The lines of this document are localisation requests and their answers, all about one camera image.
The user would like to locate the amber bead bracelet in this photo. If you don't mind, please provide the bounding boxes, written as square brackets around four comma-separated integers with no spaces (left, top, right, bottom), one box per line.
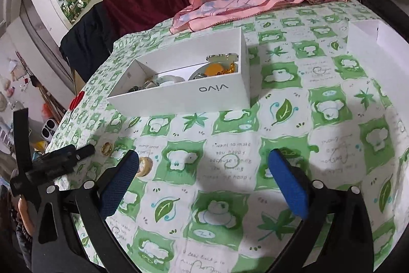
[204,52,240,78]

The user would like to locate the white box lid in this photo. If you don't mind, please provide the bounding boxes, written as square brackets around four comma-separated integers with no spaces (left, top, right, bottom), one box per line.
[346,19,409,120]

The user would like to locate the person's left hand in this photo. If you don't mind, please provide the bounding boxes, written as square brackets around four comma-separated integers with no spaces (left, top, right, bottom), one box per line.
[18,197,35,236]

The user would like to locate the pink floral cloth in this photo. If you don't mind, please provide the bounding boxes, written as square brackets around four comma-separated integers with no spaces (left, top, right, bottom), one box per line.
[170,0,350,34]

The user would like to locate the green jade bangle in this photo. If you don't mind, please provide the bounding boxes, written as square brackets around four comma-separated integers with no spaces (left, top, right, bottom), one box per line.
[189,62,236,80]

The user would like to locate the black garment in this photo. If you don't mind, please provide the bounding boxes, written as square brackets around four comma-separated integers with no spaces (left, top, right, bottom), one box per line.
[59,2,119,82]

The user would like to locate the green white patterned bedsheet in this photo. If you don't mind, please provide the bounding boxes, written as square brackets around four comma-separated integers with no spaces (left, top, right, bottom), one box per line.
[50,1,408,272]

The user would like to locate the red handled scissors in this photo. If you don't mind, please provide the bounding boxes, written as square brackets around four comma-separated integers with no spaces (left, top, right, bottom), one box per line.
[69,91,85,112]

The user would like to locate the cream yellow ring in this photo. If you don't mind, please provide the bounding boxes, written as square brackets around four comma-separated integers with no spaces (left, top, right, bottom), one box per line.
[135,156,154,178]

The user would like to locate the white vivo box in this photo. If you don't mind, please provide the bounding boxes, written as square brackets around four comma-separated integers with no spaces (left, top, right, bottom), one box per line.
[107,28,250,117]

